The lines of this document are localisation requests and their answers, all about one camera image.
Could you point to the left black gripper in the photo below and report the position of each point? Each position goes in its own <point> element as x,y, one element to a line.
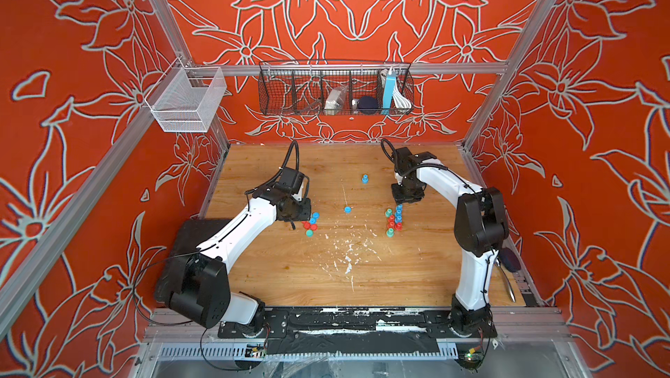
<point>305,214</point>

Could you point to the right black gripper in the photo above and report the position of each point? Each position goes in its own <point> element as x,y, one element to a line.
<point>399,198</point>

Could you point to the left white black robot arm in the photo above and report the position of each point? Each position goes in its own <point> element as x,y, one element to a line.
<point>195,278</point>

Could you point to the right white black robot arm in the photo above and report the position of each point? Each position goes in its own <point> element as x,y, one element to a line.
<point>480,228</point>

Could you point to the cluster of coloured stamp caps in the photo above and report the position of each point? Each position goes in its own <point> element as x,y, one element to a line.
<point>311,225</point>

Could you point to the cluster of coloured stamps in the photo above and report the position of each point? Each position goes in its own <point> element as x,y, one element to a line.
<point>394,220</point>

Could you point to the black plastic tool case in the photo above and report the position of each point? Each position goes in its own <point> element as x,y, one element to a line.
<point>191,233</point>

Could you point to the dark blue round object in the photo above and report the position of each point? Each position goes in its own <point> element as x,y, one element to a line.
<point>368,105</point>

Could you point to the light blue box in basket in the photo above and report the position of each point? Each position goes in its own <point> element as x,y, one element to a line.
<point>388,93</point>

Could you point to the silver pouch in basket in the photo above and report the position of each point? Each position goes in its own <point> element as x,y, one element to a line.
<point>335,102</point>

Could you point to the dark blue round pad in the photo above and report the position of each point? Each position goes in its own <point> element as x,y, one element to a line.
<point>509,260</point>

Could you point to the metal spoon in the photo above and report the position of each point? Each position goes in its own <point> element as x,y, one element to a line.
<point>507,283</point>

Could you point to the black wire wall basket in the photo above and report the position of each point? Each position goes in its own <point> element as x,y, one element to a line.
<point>300,87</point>

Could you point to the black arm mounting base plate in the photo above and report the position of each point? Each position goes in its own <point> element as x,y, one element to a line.
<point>360,331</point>

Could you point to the white wire mesh basket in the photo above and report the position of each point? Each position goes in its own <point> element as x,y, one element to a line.
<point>186,104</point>

